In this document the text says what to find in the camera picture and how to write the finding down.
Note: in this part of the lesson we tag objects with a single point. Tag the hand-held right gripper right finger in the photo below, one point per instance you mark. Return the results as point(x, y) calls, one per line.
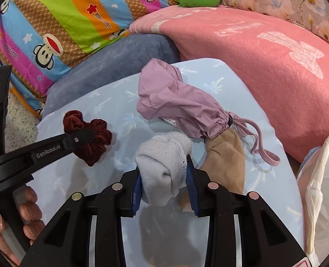
point(192, 197)

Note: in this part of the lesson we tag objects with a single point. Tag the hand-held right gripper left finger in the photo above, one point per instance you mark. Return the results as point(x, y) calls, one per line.
point(136, 197)

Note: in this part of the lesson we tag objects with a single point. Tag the dark red velvet scrunchie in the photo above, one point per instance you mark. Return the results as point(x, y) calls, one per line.
point(72, 121)

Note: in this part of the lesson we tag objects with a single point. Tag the lavender grey sock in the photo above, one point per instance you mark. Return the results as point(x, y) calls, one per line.
point(161, 167)

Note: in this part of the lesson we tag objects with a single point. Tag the white plastic bag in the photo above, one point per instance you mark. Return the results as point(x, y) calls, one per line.
point(325, 186)

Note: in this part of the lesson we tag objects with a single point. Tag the person's left hand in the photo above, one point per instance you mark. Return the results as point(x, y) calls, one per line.
point(29, 217)

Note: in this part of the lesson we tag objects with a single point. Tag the tan nylon stocking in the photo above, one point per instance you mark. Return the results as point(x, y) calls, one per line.
point(225, 161)

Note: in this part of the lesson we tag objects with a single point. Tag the light blue printed bed sheet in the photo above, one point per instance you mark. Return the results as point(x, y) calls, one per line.
point(111, 105)

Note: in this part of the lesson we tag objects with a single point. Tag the colourful striped cartoon quilt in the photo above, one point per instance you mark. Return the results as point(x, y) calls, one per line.
point(70, 19)

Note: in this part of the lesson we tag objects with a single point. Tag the blue grey plush pillow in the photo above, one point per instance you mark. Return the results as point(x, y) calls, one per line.
point(111, 58)

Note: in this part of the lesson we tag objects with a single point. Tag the pink printed blanket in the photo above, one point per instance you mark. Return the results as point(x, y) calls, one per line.
point(250, 61)

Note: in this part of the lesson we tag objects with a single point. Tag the floral printed cloth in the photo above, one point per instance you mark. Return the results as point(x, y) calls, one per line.
point(278, 0)

